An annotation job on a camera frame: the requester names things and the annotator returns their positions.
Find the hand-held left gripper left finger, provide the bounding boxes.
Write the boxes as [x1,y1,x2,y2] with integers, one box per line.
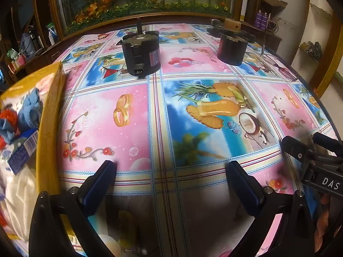
[28,160,117,257]

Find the yellow-edged white box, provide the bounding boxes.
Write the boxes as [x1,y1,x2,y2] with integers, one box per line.
[0,60,81,249]

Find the blue tissue packet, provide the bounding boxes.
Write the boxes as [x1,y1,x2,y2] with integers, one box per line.
[8,128,40,174]

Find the person's right hand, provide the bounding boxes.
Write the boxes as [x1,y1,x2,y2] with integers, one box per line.
[315,193,343,247]

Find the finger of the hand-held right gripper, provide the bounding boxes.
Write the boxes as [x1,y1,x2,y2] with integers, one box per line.
[313,132,343,155]
[280,135,318,166]

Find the red and blue knitted sock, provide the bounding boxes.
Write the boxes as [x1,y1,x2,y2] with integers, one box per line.
[0,109,20,150]

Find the white cloth with cream trim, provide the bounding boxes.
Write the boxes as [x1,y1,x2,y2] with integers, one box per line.
[4,163,39,243]

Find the brown cardboard piece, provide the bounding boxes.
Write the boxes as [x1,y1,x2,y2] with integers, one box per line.
[261,0,288,9]

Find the blue knitted cloth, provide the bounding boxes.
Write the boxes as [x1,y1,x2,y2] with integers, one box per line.
[19,88,44,130]

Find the black motor with shaft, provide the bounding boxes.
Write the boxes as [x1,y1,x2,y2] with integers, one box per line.
[119,17,160,79]

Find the tangled cables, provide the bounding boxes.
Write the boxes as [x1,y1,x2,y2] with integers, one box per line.
[269,18,282,33]

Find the white rolled paper yellow band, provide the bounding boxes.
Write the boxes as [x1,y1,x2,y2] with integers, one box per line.
[240,0,250,22]

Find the red and white box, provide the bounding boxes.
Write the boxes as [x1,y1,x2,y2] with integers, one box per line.
[8,54,27,73]

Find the blue-grey thermos jug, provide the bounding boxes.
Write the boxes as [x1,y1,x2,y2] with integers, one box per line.
[20,25,45,57]

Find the gold-edged wooden arch frame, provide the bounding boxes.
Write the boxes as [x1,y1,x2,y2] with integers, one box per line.
[308,3,343,99]

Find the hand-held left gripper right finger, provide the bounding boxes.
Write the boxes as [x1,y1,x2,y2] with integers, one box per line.
[226,161,315,257]

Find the black motor with cork cap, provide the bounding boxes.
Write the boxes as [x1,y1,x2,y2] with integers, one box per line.
[217,19,255,66]

